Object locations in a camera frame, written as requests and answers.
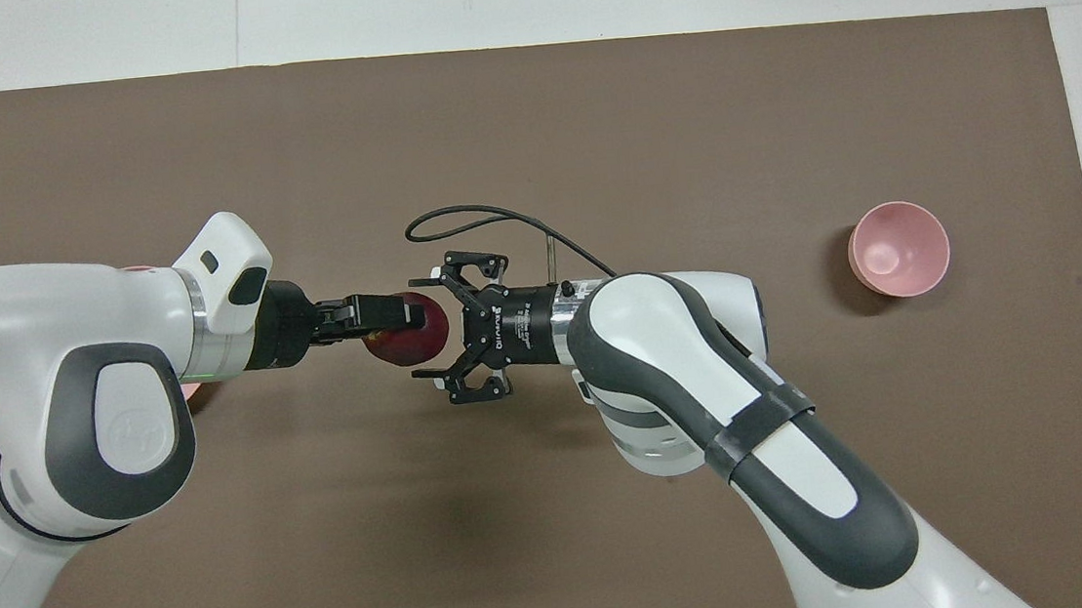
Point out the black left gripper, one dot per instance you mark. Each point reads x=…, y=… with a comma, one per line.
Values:
x=283, y=326

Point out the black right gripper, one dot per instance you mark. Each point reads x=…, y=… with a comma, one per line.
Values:
x=518, y=326

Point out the dark red apple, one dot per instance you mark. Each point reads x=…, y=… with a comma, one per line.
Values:
x=431, y=338

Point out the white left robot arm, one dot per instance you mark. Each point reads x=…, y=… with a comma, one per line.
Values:
x=63, y=326

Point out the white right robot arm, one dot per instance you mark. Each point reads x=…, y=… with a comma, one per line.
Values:
x=663, y=352

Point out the pink plate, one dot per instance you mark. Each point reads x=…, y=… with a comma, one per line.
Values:
x=198, y=395

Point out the pink bowl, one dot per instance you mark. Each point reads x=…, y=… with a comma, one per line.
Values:
x=899, y=248

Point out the brown table mat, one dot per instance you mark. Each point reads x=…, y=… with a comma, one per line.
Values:
x=525, y=119

